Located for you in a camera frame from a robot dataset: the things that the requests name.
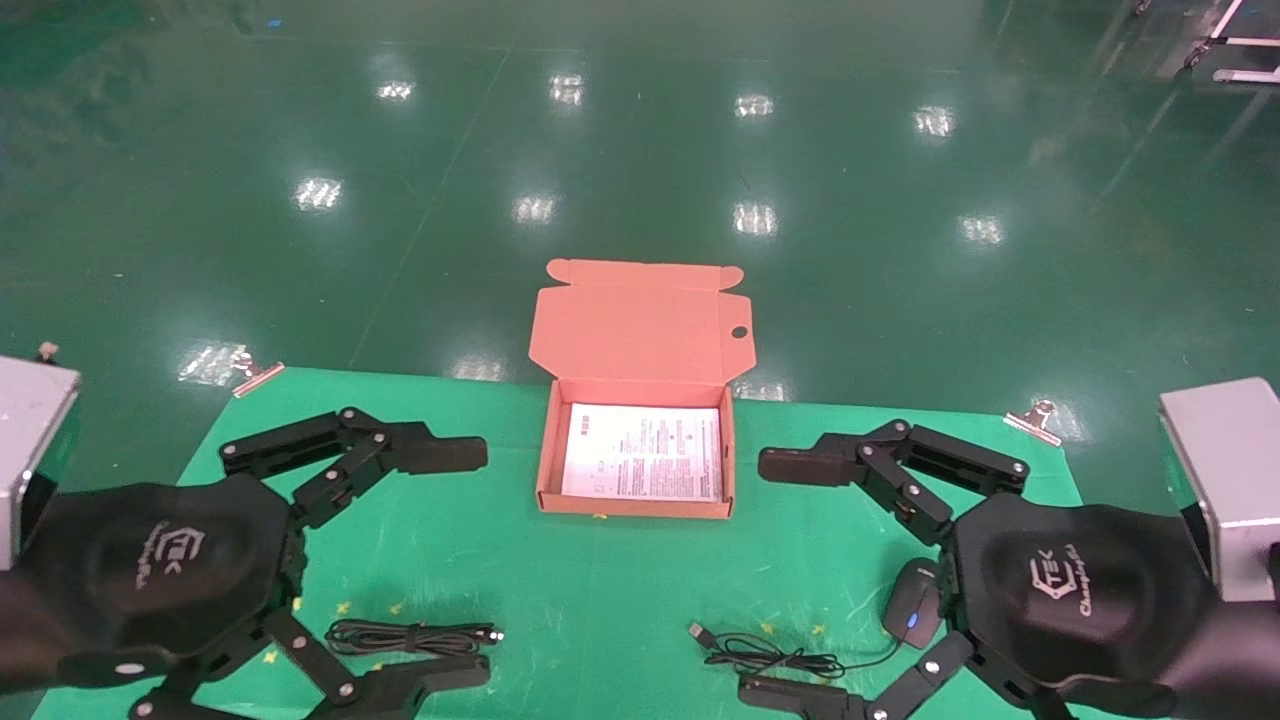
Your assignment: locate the black data cable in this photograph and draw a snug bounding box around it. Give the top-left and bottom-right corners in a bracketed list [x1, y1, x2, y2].
[326, 620, 504, 658]

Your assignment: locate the black wired computer mouse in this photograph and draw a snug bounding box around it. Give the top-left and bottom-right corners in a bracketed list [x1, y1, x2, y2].
[688, 557, 946, 683]

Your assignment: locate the silver binder clip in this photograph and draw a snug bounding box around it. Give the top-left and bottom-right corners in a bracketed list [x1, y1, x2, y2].
[1003, 400, 1063, 446]
[230, 350, 286, 398]

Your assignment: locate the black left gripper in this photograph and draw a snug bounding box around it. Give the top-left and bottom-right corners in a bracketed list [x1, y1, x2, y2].
[0, 407, 493, 720]

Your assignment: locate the orange cardboard box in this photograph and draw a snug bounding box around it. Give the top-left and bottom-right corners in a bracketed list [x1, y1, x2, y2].
[529, 258, 754, 520]

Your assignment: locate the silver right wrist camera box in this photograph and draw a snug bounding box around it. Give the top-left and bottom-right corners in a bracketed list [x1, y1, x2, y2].
[1159, 377, 1280, 603]

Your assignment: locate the white printed instruction sheet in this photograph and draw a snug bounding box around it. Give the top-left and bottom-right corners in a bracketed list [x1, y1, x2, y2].
[561, 403, 723, 502]

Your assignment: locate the green table cloth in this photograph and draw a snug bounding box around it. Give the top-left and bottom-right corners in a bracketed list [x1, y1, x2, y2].
[30, 367, 1151, 720]

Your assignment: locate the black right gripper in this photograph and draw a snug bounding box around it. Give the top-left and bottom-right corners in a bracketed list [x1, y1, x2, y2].
[738, 420, 1280, 720]

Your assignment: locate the white metal cart frame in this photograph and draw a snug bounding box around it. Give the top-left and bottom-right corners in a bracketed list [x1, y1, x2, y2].
[1180, 0, 1280, 86]

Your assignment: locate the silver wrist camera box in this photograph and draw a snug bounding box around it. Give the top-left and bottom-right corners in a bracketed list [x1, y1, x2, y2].
[0, 343, 82, 572]
[1159, 377, 1280, 603]

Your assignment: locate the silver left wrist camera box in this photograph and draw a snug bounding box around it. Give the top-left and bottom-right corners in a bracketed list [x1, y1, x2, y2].
[0, 343, 82, 572]

